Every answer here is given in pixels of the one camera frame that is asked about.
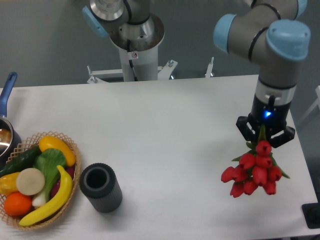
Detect yellow bell pepper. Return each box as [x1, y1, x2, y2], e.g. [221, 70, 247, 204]
[0, 172, 20, 196]

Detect red tulip bouquet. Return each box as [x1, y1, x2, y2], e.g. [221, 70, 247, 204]
[220, 125, 290, 198]

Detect beige round disc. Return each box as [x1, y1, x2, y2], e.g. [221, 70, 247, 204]
[15, 168, 45, 196]

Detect yellow banana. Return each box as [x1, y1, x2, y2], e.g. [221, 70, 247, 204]
[19, 165, 73, 227]

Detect dark grey ribbed vase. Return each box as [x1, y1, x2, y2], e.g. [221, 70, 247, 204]
[79, 163, 123, 213]

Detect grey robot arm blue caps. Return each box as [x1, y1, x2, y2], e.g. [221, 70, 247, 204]
[82, 0, 311, 148]

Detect yellow squash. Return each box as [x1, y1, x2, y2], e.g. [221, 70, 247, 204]
[38, 135, 77, 168]

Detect white chair frame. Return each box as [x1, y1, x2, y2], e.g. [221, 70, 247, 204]
[297, 85, 320, 128]

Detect green cucumber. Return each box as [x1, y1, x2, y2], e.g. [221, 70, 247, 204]
[0, 145, 42, 177]

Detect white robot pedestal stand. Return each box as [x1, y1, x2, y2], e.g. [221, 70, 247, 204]
[86, 14, 216, 85]

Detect orange fruit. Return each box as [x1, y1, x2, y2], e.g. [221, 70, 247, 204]
[3, 192, 32, 216]

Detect woven wicker basket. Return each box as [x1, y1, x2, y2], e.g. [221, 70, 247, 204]
[0, 131, 81, 231]

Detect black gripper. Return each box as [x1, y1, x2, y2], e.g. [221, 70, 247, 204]
[236, 95, 296, 148]

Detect green bok choy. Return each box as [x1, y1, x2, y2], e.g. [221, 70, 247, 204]
[32, 148, 67, 208]

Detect purple eggplant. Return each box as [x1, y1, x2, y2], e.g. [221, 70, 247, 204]
[50, 166, 75, 199]

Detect black device at table edge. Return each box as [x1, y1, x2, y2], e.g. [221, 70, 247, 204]
[301, 202, 320, 229]

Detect blue handled saucepan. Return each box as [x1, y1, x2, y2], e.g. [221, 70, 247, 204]
[0, 72, 22, 170]

